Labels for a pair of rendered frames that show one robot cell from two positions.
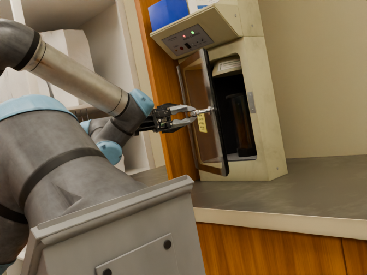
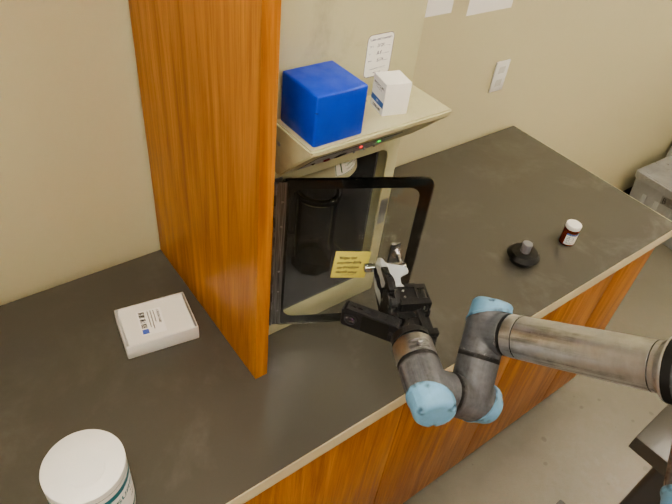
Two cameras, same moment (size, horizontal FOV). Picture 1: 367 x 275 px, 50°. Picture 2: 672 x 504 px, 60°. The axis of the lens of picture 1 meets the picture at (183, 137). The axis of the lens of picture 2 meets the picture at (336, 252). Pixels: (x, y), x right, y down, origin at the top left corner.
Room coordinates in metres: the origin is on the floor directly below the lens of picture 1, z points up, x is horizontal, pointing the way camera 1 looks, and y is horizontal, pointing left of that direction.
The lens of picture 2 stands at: (1.35, 0.85, 2.01)
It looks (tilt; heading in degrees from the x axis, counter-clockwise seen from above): 42 degrees down; 270
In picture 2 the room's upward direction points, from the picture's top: 8 degrees clockwise
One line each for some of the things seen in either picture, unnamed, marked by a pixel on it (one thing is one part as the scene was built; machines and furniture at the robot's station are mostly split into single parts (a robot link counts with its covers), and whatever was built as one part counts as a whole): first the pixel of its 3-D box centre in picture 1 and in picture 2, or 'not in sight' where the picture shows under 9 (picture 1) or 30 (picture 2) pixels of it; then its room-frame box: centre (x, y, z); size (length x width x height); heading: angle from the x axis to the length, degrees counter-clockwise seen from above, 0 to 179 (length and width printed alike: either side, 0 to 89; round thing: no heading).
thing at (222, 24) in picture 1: (193, 34); (363, 138); (1.33, -0.10, 1.46); 0.32 x 0.11 x 0.10; 42
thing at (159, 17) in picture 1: (169, 16); (323, 103); (1.40, -0.03, 1.56); 0.10 x 0.10 x 0.09; 42
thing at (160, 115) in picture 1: (152, 121); (406, 317); (1.20, 0.09, 1.20); 0.12 x 0.09 x 0.08; 105
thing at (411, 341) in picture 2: not in sight; (414, 350); (1.19, 0.17, 1.20); 0.08 x 0.05 x 0.08; 15
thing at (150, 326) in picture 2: not in sight; (156, 324); (1.73, -0.01, 0.96); 0.16 x 0.12 x 0.04; 33
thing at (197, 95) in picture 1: (200, 115); (346, 256); (1.33, -0.07, 1.19); 0.30 x 0.01 x 0.40; 15
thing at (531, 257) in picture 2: not in sight; (524, 251); (0.83, -0.44, 0.97); 0.09 x 0.09 x 0.07
